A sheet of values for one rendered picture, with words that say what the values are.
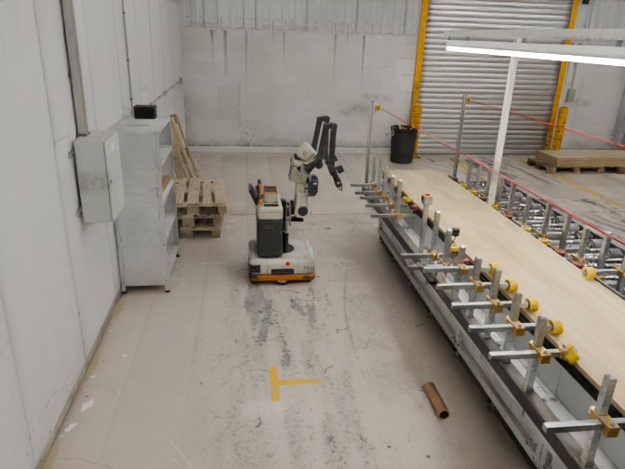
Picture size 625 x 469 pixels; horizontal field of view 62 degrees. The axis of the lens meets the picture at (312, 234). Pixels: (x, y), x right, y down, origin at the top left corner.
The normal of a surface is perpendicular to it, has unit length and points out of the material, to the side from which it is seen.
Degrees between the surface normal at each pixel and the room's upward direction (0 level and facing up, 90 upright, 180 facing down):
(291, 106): 90
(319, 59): 90
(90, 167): 90
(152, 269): 90
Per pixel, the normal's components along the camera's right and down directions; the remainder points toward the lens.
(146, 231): 0.12, 0.37
